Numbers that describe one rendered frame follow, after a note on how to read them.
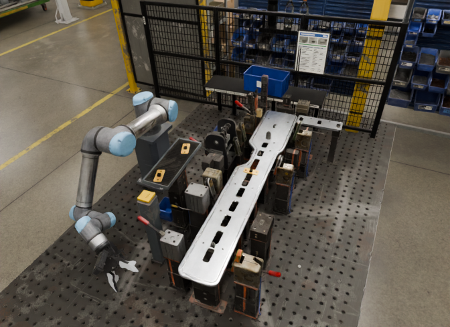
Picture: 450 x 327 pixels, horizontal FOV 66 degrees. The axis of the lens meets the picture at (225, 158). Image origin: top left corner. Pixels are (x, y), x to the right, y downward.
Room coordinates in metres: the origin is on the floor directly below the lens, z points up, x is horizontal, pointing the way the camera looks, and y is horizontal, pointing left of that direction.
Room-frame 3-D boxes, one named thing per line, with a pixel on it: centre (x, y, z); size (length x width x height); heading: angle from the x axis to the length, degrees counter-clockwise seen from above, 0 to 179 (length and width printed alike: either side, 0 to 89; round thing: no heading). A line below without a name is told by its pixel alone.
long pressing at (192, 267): (1.41, -0.14, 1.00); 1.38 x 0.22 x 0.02; 157
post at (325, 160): (1.86, -0.73, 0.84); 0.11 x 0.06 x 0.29; 67
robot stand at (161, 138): (1.75, 0.45, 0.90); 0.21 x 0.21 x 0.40; 63
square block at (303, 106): (2.07, -0.55, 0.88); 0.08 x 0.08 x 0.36; 67
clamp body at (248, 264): (0.82, -0.08, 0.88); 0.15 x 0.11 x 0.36; 67
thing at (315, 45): (2.33, -0.63, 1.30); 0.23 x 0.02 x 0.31; 67
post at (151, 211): (1.12, 0.36, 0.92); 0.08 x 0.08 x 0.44; 67
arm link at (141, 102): (1.74, 0.45, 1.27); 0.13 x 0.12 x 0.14; 65
